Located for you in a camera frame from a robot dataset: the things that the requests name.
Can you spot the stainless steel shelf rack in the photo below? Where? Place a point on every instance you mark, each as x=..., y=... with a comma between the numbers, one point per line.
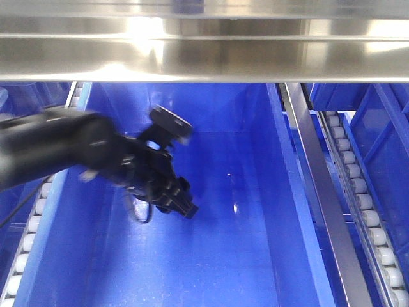
x=290, y=44

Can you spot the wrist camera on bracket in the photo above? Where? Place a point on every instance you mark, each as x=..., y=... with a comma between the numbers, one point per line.
x=166, y=127

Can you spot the large blue target bin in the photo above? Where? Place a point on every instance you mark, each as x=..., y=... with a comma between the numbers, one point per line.
x=251, y=243

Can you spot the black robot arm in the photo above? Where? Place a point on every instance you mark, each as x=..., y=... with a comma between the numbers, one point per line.
x=55, y=139

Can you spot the white roller track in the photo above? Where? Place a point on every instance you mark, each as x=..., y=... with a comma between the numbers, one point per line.
x=380, y=255
x=36, y=199

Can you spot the white roller track left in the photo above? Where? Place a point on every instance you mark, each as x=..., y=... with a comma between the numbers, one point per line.
x=36, y=199

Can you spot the white roller track right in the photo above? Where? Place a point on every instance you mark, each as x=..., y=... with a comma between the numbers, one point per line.
x=380, y=255

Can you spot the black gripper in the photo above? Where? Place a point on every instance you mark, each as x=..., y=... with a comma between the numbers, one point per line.
x=144, y=166

